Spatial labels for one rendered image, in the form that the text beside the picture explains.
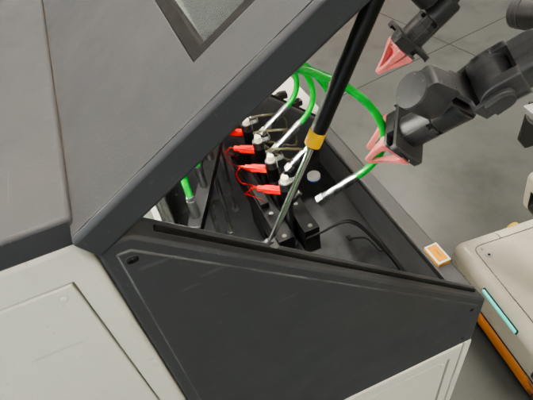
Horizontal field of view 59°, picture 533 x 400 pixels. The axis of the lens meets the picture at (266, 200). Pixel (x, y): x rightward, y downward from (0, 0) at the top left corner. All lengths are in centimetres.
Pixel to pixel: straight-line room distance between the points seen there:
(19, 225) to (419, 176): 233
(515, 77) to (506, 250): 132
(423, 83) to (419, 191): 185
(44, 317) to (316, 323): 39
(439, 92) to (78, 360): 59
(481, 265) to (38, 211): 167
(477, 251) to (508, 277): 14
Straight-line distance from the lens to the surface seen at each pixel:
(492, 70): 76
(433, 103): 73
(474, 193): 259
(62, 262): 49
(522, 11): 131
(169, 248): 51
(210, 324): 64
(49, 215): 47
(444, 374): 126
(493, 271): 193
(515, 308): 186
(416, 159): 82
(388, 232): 118
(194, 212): 95
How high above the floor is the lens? 178
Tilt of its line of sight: 45 degrees down
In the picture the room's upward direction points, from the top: 11 degrees counter-clockwise
